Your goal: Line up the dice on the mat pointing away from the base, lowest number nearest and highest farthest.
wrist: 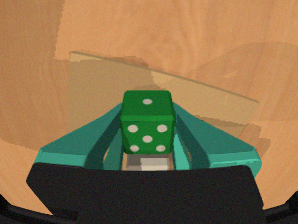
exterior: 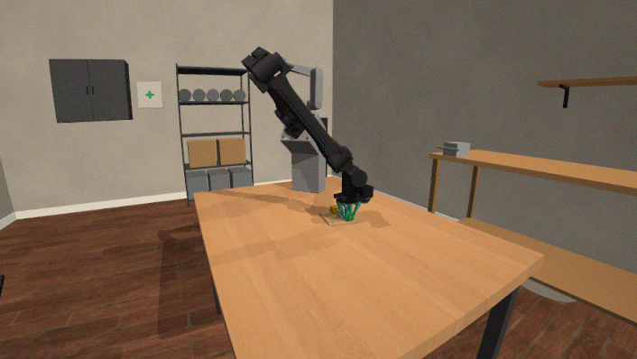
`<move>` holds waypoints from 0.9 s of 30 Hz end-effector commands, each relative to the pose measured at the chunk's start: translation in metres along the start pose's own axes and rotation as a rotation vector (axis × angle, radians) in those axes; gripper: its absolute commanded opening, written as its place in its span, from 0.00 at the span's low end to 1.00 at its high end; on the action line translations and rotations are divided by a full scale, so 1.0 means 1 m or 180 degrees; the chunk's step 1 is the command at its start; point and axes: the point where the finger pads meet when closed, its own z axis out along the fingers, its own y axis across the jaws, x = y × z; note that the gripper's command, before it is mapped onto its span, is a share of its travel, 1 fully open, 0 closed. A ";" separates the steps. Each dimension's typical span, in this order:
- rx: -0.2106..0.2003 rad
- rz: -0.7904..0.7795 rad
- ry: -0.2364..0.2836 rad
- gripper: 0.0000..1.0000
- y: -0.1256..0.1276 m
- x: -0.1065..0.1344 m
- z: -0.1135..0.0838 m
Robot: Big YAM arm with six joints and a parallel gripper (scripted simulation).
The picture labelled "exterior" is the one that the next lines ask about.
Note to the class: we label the tan flat mat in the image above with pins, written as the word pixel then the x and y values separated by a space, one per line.
pixel 334 220

